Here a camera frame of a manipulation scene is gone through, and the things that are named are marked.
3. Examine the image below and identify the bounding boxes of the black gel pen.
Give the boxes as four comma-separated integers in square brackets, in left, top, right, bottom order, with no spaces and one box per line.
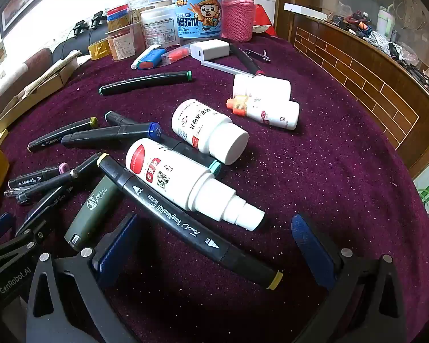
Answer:
[4,169,80,198]

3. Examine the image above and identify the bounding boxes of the olive green bottle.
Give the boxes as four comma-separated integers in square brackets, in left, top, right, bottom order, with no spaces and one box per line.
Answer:
[64,175,123,252]

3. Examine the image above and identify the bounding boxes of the clear case orange contents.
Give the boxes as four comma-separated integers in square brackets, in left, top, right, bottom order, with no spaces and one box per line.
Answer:
[162,46,191,65]

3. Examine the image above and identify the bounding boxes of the red bag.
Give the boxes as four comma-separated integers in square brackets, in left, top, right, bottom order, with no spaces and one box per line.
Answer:
[254,4,277,37]

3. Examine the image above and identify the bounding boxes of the white spray bottle red label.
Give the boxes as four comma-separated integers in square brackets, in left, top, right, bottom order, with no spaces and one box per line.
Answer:
[125,138,265,232]

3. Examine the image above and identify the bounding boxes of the black sofa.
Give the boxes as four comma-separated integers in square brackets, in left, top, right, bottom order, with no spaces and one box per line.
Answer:
[52,25,110,67]

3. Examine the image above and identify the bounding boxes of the black marker green caps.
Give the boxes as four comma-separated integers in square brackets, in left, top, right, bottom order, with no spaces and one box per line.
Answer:
[99,71,193,96]

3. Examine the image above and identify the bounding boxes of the open gold cardboard box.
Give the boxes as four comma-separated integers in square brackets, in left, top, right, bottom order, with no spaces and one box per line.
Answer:
[0,57,79,134]

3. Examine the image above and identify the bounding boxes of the clear jar white label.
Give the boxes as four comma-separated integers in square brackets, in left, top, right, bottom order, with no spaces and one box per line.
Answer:
[105,29,136,61]

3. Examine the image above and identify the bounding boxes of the toothpick jar red blue lid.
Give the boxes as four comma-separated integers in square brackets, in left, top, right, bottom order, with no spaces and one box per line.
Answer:
[106,4,131,33]

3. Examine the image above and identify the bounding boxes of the white ointment tube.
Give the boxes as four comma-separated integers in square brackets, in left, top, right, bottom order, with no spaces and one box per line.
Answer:
[130,45,163,69]

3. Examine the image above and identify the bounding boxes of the white charger adapter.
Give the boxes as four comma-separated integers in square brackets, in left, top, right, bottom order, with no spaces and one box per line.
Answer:
[190,40,230,60]

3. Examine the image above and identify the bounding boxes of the brown armchair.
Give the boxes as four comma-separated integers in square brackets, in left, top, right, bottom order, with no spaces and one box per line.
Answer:
[0,48,54,115]

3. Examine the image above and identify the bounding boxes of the small white bottle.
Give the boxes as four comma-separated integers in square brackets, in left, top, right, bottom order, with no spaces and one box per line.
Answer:
[233,74,292,101]

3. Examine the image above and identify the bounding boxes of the clutter on counter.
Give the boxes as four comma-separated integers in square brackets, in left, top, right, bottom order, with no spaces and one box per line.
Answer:
[331,11,429,90]

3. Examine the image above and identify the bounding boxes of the pink thermos knitted sleeve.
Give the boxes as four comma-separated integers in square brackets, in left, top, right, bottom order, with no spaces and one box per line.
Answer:
[222,0,256,42]

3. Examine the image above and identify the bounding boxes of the clear plastic tube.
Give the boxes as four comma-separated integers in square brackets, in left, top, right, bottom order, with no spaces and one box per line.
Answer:
[201,60,254,77]

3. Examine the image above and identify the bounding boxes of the black marker pink cap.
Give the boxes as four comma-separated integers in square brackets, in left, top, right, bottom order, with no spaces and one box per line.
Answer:
[8,162,69,189]

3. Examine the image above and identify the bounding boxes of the large white pill bottle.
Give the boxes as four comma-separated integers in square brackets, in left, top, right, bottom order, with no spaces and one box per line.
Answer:
[171,99,250,165]

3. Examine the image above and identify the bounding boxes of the wooden brick-pattern counter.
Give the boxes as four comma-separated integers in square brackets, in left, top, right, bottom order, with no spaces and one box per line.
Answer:
[275,19,429,179]

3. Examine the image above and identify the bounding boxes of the stack of papers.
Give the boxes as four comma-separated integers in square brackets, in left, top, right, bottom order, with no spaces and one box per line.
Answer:
[23,50,83,95]

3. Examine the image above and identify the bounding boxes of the black marker yellow caps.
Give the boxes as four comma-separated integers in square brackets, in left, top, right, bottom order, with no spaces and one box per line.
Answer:
[96,153,284,290]

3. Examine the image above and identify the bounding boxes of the black and red pen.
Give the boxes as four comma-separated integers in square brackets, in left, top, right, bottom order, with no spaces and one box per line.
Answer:
[230,43,265,76]

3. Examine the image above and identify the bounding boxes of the purple glitter tablecloth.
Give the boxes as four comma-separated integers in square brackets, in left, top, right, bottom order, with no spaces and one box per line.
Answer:
[0,34,429,343]

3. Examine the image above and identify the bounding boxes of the white plastic jar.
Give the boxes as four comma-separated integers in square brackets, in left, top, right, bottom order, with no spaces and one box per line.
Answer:
[140,5,176,48]

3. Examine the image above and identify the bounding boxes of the white cup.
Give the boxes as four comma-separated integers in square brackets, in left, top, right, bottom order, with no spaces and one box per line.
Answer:
[376,6,396,36]

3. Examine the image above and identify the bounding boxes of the metal nail clipper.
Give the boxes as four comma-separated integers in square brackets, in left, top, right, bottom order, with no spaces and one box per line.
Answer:
[245,49,271,63]

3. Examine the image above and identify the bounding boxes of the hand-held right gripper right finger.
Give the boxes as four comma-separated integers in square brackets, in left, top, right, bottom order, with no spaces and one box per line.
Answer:
[292,214,408,343]

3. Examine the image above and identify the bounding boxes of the white bottle orange cap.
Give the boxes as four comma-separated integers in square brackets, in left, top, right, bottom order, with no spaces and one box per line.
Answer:
[226,95,300,130]

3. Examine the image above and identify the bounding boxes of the black marker olive cap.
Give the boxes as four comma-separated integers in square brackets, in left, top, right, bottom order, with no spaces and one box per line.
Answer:
[27,117,99,152]

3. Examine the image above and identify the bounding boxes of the black marker dark cap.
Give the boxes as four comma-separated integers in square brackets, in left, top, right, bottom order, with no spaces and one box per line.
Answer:
[21,185,76,230]

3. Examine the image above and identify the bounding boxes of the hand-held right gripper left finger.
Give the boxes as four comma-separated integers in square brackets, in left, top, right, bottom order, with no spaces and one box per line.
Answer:
[27,214,141,343]

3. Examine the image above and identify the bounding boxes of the black marker grey cap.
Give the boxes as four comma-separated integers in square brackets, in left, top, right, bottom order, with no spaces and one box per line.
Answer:
[16,153,102,204]

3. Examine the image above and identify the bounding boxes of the flat white box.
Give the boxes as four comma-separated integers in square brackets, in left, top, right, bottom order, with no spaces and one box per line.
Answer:
[283,3,328,20]

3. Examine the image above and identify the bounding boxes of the black marker blue cap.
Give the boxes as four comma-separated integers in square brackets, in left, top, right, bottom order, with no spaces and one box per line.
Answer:
[61,122,162,148]

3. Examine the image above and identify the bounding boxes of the black marker teal caps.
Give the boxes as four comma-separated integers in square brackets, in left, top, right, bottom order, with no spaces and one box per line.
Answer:
[105,111,221,186]

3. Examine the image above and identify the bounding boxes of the blue cartoon plastic jar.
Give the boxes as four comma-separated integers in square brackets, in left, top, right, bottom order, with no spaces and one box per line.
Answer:
[174,0,223,41]

